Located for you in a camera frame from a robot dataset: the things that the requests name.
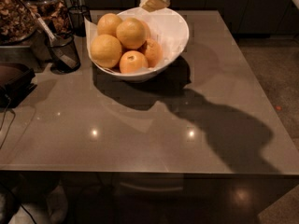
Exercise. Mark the large top centre orange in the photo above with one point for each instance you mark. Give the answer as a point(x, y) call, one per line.
point(106, 50)

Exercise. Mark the black mesh cup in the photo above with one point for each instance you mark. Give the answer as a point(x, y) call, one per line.
point(63, 53)
point(78, 15)

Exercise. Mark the glass jar of dried snacks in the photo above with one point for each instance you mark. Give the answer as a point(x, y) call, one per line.
point(16, 22)

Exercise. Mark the hidden orange back centre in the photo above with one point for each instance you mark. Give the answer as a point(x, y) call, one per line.
point(133, 33)

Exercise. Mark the orange right of front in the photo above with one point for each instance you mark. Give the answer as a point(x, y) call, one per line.
point(152, 50)

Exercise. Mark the black device on left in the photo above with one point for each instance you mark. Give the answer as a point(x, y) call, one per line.
point(15, 83)

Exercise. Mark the front orange with stem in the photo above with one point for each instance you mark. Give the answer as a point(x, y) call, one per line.
point(132, 61)

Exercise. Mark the white ceramic bowl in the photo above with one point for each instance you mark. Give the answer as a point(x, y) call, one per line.
point(177, 47)

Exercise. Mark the black mesh cup far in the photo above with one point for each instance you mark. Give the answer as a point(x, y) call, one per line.
point(78, 15)

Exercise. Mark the white shoe under table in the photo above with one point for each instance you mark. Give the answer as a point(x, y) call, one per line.
point(53, 197)

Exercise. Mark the orange back left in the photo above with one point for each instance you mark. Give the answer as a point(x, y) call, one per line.
point(108, 23)

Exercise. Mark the black mesh cup near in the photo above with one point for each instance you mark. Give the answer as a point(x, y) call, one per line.
point(63, 53)

